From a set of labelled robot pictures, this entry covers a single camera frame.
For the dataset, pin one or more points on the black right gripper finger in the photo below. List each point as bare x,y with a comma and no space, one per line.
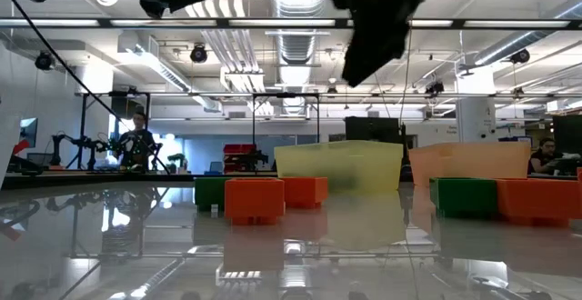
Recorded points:
373,50

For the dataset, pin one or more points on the green rectangular toy brick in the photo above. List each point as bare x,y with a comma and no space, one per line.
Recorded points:
464,196
209,193

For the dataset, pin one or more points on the red-orange rectangular toy brick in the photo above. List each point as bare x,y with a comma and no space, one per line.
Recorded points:
538,200
254,201

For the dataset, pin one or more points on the background black robot arm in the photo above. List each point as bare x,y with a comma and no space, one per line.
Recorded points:
77,147

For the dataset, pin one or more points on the black ceiling spotlight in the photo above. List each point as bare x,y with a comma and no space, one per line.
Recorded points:
434,87
519,56
44,60
198,53

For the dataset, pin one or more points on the black monitor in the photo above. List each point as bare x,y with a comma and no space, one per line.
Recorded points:
373,129

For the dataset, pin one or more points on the black beam with light strips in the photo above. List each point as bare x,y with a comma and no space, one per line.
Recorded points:
282,23

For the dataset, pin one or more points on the black table clamp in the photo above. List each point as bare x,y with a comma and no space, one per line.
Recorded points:
404,145

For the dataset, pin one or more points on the white building column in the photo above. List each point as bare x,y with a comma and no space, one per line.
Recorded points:
475,109

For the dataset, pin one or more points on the yellow translucent plastic bin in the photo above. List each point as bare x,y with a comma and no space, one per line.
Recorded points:
338,166

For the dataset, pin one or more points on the orange translucent plastic bin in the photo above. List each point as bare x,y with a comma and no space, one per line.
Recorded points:
473,159

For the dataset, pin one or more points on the person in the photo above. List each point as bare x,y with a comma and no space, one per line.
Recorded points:
136,147
545,156

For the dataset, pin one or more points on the small square red-orange toy brick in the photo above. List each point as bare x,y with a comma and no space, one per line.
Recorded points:
305,192

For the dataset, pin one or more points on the red parts bin rack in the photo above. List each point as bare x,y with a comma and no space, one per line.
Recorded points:
238,154

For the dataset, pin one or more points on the blue lit screen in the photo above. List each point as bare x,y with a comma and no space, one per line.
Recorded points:
28,132

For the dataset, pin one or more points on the dark monitor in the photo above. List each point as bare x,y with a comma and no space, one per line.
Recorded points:
568,134

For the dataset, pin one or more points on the silver ceiling duct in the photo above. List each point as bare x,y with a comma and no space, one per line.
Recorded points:
298,0

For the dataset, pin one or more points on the black gantry frame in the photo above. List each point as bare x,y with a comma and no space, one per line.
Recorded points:
285,95
83,127

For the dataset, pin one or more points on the black table frame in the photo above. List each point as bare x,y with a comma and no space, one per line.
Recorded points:
91,179

